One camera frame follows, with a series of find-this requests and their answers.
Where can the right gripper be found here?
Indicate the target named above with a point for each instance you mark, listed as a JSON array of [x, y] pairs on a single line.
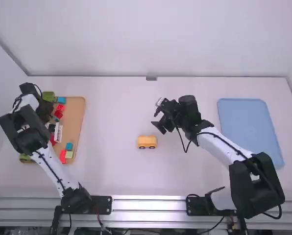
[[171, 115]]

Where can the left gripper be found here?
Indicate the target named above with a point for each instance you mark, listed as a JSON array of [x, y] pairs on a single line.
[[45, 110]]

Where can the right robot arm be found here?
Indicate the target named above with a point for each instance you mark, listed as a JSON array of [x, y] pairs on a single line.
[[217, 144]]

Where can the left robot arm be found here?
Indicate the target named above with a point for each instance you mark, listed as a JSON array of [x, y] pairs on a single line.
[[50, 169]]

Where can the red toy brick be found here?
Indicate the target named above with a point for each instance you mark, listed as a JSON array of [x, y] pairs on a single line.
[[61, 107], [59, 113], [53, 140], [63, 156]]

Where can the cyan toy brick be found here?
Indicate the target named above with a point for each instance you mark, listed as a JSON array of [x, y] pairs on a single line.
[[61, 100], [69, 147]]

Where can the yellow toy car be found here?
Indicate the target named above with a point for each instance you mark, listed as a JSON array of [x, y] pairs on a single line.
[[147, 140]]

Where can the white toy brick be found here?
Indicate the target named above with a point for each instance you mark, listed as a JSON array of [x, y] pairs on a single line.
[[58, 132]]

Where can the tan tray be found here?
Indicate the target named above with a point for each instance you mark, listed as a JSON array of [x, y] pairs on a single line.
[[75, 122]]

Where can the green wheeled toy brick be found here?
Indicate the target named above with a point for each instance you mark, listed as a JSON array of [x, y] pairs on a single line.
[[26, 158]]

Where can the silver rails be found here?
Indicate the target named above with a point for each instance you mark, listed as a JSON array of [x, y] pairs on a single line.
[[146, 205]]

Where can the blue mat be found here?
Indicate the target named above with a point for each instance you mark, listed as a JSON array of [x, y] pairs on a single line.
[[250, 129]]

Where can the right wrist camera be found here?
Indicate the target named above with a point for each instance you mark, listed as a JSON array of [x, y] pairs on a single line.
[[159, 102]]

